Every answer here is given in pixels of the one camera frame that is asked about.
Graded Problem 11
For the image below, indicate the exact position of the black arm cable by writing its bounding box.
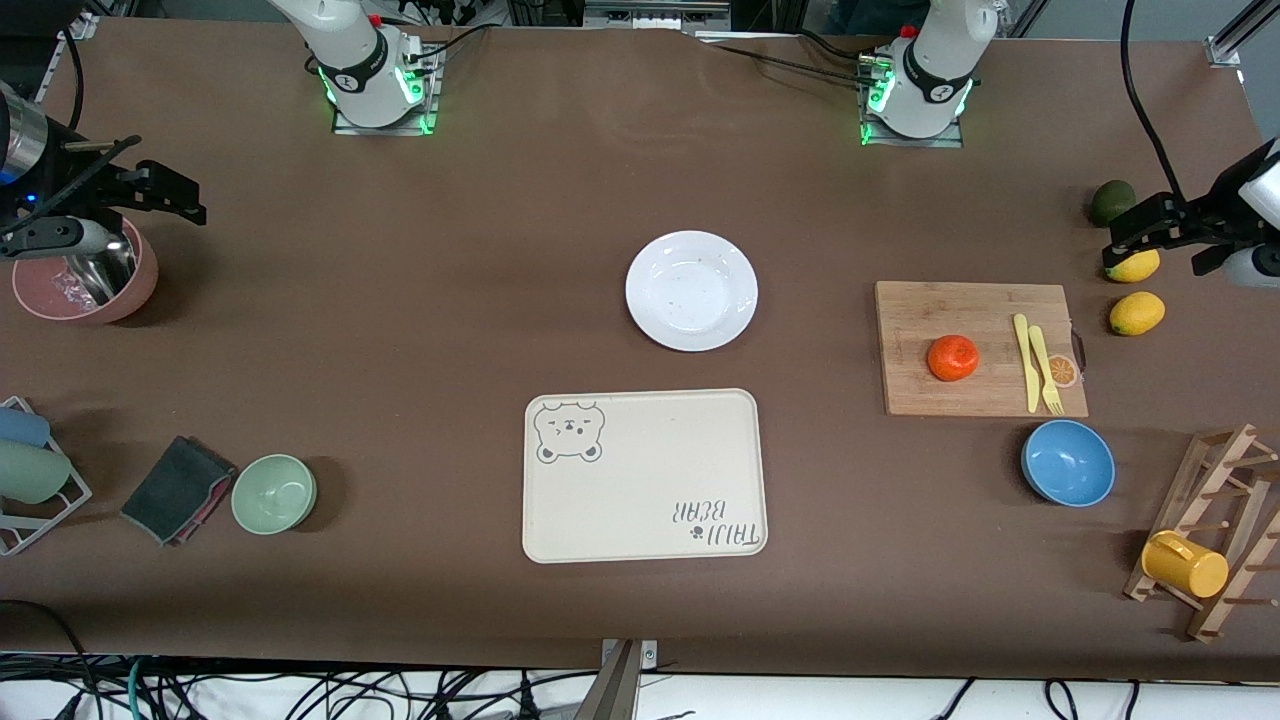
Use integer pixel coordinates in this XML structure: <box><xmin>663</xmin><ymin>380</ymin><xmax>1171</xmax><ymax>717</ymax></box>
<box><xmin>60</xmin><ymin>30</ymin><xmax>87</xmax><ymax>136</ymax></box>
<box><xmin>1118</xmin><ymin>0</ymin><xmax>1189</xmax><ymax>209</ymax></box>

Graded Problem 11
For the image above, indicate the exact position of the cream tray with bear print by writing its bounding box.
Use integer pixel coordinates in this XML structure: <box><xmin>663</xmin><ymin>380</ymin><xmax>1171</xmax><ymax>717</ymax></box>
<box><xmin>521</xmin><ymin>388</ymin><xmax>769</xmax><ymax>565</ymax></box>

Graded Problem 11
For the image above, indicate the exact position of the black table cable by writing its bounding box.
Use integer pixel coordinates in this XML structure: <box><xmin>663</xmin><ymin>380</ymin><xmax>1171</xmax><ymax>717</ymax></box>
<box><xmin>690</xmin><ymin>30</ymin><xmax>886</xmax><ymax>86</ymax></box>
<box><xmin>405</xmin><ymin>24</ymin><xmax>493</xmax><ymax>76</ymax></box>

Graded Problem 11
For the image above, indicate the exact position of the wooden mug rack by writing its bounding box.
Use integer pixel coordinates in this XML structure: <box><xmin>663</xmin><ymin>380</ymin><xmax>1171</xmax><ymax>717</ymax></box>
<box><xmin>1123</xmin><ymin>423</ymin><xmax>1280</xmax><ymax>642</ymax></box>

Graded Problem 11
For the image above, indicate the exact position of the grey metal pole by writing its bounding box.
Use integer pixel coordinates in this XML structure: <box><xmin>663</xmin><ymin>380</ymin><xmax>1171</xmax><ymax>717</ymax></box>
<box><xmin>575</xmin><ymin>640</ymin><xmax>641</xmax><ymax>720</ymax></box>

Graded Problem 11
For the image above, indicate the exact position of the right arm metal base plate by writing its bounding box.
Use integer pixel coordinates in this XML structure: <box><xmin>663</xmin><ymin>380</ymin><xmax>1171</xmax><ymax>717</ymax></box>
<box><xmin>332</xmin><ymin>45</ymin><xmax>441</xmax><ymax>136</ymax></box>

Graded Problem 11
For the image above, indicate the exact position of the dark grey folded cloth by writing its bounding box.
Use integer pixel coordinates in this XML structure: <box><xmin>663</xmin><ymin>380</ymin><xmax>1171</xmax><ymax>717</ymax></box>
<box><xmin>120</xmin><ymin>435</ymin><xmax>239</xmax><ymax>547</ymax></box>

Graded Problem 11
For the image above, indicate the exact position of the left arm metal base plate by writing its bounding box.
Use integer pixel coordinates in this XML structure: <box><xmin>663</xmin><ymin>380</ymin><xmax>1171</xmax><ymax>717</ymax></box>
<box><xmin>860</xmin><ymin>55</ymin><xmax>966</xmax><ymax>149</ymax></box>

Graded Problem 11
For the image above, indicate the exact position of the white round plate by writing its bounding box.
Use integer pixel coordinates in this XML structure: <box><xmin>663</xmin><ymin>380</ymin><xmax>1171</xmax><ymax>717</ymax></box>
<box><xmin>625</xmin><ymin>230</ymin><xmax>759</xmax><ymax>353</ymax></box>

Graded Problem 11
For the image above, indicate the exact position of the yellow lemon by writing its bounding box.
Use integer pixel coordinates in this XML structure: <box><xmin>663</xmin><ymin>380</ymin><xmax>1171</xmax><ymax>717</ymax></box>
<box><xmin>1109</xmin><ymin>291</ymin><xmax>1167</xmax><ymax>337</ymax></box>
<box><xmin>1104</xmin><ymin>247</ymin><xmax>1162</xmax><ymax>283</ymax></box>

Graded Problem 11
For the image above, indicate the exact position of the dark green avocado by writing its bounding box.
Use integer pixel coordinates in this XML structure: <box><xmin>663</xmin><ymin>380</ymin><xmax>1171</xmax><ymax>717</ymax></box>
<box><xmin>1089</xmin><ymin>180</ymin><xmax>1138</xmax><ymax>228</ymax></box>

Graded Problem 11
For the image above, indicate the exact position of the black floor cable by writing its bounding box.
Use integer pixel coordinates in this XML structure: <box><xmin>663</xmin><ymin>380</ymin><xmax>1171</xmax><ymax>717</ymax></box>
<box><xmin>0</xmin><ymin>598</ymin><xmax>99</xmax><ymax>720</ymax></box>

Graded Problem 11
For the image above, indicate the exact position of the yellow mug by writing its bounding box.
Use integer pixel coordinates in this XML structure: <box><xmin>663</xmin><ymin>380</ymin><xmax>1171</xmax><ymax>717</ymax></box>
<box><xmin>1141</xmin><ymin>530</ymin><xmax>1230</xmax><ymax>600</ymax></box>

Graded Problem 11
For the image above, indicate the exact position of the pale green cup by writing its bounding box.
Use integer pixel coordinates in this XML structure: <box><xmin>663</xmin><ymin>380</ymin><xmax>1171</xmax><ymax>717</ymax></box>
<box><xmin>0</xmin><ymin>440</ymin><xmax>73</xmax><ymax>505</ymax></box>

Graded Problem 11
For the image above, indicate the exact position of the light blue cup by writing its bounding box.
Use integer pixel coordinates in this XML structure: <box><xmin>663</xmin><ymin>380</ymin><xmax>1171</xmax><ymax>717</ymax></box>
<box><xmin>0</xmin><ymin>407</ymin><xmax>51</xmax><ymax>449</ymax></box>

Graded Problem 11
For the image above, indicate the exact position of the yellow plastic knife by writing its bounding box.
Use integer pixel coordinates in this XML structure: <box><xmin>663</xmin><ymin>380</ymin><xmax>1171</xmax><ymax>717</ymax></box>
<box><xmin>1013</xmin><ymin>313</ymin><xmax>1042</xmax><ymax>414</ymax></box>

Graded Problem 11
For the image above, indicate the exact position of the light green bowl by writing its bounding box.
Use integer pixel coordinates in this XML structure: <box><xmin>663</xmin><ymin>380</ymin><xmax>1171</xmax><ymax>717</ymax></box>
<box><xmin>231</xmin><ymin>454</ymin><xmax>318</xmax><ymax>536</ymax></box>

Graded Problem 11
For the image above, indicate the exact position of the metal clamp bracket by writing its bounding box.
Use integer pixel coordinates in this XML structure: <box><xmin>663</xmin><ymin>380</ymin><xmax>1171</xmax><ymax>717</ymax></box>
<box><xmin>600</xmin><ymin>638</ymin><xmax>659</xmax><ymax>673</ymax></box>

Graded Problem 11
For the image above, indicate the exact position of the pink bowl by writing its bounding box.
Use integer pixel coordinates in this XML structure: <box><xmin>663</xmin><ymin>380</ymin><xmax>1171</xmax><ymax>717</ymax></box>
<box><xmin>12</xmin><ymin>212</ymin><xmax>159</xmax><ymax>325</ymax></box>

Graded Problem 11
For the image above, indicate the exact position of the wooden cutting board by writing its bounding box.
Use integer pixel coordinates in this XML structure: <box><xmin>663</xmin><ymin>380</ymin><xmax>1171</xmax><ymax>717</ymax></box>
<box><xmin>875</xmin><ymin>281</ymin><xmax>1090</xmax><ymax>418</ymax></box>

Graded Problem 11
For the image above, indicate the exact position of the metal scoop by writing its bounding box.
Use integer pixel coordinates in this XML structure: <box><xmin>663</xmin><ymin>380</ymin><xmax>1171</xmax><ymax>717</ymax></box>
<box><xmin>65</xmin><ymin>235</ymin><xmax>138</xmax><ymax>306</ymax></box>

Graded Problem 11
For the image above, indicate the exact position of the blue bowl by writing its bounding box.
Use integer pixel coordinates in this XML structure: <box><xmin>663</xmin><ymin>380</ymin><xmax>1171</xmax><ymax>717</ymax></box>
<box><xmin>1021</xmin><ymin>419</ymin><xmax>1117</xmax><ymax>508</ymax></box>

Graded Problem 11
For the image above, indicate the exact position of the aluminium frame profile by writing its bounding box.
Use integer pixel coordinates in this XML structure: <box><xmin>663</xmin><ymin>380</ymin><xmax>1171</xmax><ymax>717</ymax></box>
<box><xmin>35</xmin><ymin>10</ymin><xmax>101</xmax><ymax>101</ymax></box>
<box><xmin>1207</xmin><ymin>0</ymin><xmax>1280</xmax><ymax>68</ymax></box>

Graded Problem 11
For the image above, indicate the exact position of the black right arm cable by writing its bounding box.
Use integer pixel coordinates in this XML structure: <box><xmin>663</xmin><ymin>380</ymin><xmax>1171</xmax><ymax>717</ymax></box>
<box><xmin>60</xmin><ymin>30</ymin><xmax>87</xmax><ymax>136</ymax></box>

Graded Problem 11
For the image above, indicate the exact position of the orange fruit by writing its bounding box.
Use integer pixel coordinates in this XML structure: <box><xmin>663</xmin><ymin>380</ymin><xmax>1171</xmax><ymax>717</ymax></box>
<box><xmin>927</xmin><ymin>334</ymin><xmax>981</xmax><ymax>383</ymax></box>

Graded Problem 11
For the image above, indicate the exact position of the yellow plastic fork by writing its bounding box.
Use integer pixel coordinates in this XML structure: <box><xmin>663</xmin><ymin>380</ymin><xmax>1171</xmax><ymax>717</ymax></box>
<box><xmin>1028</xmin><ymin>325</ymin><xmax>1065</xmax><ymax>416</ymax></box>

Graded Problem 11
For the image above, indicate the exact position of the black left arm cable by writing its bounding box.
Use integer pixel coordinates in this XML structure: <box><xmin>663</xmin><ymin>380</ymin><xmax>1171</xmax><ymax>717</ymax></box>
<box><xmin>1118</xmin><ymin>0</ymin><xmax>1189</xmax><ymax>209</ymax></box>

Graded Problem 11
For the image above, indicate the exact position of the white wire cup rack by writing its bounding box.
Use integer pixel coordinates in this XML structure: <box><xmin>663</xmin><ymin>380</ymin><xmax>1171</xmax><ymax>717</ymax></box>
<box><xmin>0</xmin><ymin>396</ymin><xmax>93</xmax><ymax>557</ymax></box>

